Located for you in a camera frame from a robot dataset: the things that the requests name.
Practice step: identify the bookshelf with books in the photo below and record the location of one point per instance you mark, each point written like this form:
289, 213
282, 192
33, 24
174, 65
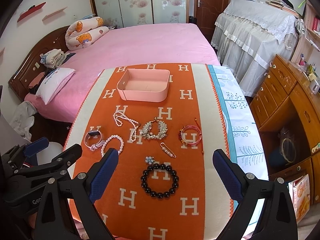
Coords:
308, 45

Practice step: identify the wooden desk with drawers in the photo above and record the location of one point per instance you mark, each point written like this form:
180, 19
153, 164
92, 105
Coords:
287, 116

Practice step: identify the pink jewelry tray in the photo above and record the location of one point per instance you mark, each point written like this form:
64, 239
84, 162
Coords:
147, 85

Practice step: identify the rolled bear pattern quilt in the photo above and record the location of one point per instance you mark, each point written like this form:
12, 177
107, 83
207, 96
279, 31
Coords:
83, 33

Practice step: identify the white pillow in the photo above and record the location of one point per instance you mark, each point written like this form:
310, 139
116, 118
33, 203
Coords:
53, 83

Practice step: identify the orange H pattern blanket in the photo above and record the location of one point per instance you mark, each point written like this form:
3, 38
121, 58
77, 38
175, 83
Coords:
128, 211

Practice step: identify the brown wooden door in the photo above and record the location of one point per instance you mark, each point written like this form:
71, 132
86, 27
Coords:
206, 13

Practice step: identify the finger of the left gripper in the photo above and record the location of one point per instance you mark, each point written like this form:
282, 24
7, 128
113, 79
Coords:
36, 147
69, 157

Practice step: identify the blue flower brooch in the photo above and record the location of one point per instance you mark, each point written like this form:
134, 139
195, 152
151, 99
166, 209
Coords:
149, 160

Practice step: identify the gold pearl safety pin brooch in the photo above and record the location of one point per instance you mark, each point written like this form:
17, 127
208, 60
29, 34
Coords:
167, 150

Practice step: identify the pink bed sheet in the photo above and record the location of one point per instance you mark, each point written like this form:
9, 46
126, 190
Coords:
141, 44

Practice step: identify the pink wall shelf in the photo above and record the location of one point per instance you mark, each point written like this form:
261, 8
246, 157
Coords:
53, 14

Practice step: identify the floral sliding wardrobe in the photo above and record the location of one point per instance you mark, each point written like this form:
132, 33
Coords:
127, 13

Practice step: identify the light blue patterned tablecloth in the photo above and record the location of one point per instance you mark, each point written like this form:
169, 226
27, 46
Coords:
227, 123

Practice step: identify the white crumpled clothes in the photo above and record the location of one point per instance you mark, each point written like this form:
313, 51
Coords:
23, 119

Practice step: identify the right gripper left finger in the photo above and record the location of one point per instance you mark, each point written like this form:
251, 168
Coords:
54, 219

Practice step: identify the folded beige clothes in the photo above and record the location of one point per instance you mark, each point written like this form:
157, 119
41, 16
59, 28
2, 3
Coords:
53, 58

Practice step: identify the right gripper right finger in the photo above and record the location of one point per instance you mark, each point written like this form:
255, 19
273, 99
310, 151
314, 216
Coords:
277, 219

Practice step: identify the white lace covered furniture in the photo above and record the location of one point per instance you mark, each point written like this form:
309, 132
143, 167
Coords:
247, 37

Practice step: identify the dark wooden headboard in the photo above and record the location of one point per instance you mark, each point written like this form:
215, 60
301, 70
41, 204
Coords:
31, 66

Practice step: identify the red wall shelf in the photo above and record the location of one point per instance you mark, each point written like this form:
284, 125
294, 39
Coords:
30, 11

